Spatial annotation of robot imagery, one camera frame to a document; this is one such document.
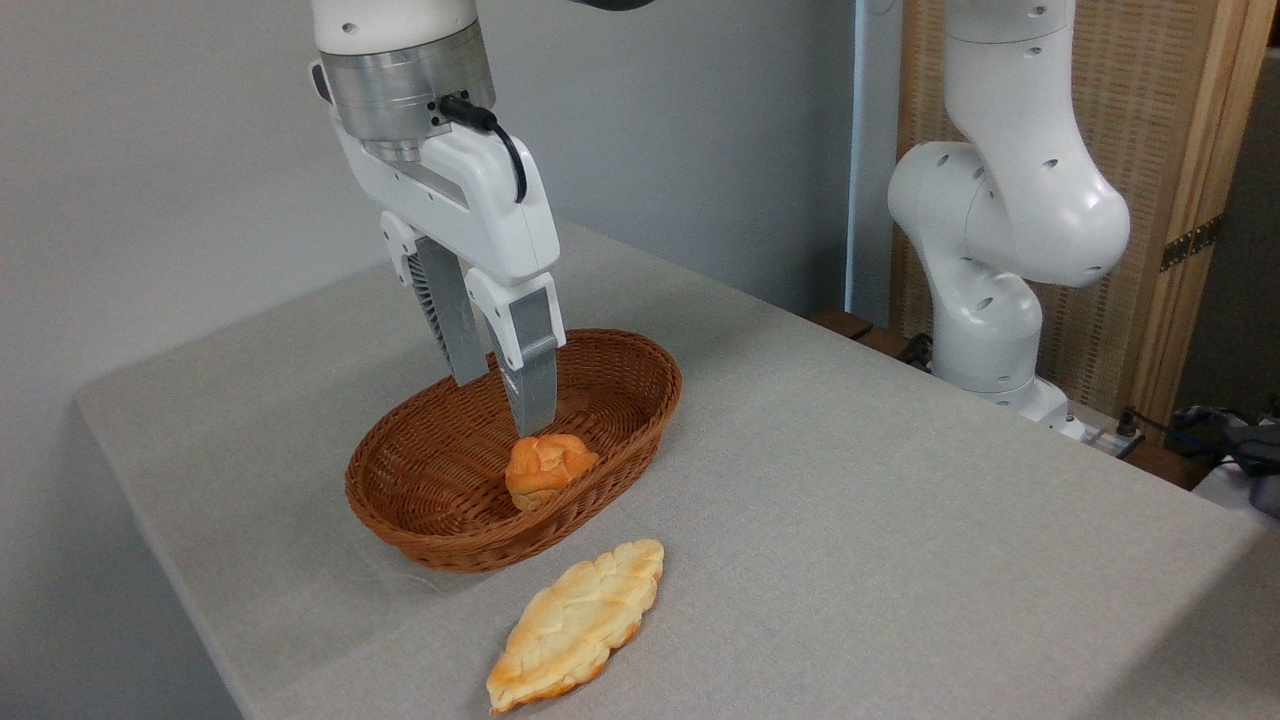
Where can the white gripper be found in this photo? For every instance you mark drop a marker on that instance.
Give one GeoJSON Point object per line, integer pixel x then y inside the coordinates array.
{"type": "Point", "coordinates": [480, 210]}

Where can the long braided bread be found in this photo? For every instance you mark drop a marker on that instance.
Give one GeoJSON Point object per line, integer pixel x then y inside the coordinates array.
{"type": "Point", "coordinates": [580, 625]}

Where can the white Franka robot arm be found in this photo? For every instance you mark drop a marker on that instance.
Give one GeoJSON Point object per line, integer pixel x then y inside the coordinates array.
{"type": "Point", "coordinates": [1000, 200]}

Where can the small round bread roll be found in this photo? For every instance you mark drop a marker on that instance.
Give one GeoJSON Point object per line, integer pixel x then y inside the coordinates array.
{"type": "Point", "coordinates": [548, 470]}

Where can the brown wicker basket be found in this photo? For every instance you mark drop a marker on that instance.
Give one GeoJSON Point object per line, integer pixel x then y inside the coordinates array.
{"type": "Point", "coordinates": [420, 500]}

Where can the grey tablecloth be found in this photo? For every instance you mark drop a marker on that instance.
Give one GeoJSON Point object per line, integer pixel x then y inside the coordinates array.
{"type": "Point", "coordinates": [850, 520]}

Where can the black connector plug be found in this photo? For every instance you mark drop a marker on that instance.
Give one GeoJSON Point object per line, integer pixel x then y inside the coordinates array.
{"type": "Point", "coordinates": [916, 350]}

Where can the wooden rattan folding screen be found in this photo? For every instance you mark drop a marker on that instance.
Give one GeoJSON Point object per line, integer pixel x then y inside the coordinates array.
{"type": "Point", "coordinates": [1160, 110]}

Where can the dark metal hinge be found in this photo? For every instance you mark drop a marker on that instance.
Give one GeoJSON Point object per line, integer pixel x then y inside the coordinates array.
{"type": "Point", "coordinates": [1190, 243]}

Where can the dark grey bag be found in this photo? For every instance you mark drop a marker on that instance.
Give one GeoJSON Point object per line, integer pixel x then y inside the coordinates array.
{"type": "Point", "coordinates": [1260, 470]}

